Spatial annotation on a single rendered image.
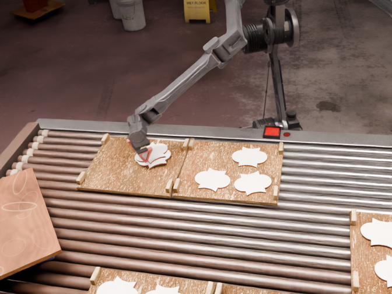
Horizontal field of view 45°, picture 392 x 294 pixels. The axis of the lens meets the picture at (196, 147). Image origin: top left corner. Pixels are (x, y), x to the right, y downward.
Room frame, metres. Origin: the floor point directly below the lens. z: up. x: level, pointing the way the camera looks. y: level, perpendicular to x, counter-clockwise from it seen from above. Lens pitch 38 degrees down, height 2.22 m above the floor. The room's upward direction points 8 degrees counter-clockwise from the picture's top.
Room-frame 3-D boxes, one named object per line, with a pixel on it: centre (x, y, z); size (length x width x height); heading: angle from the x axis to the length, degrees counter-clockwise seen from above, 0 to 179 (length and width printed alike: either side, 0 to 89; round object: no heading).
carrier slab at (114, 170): (1.58, 0.27, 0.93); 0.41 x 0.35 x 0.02; 71
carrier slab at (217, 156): (1.45, -0.13, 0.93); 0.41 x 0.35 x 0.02; 73
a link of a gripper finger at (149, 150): (1.56, 0.22, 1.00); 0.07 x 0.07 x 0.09; 25
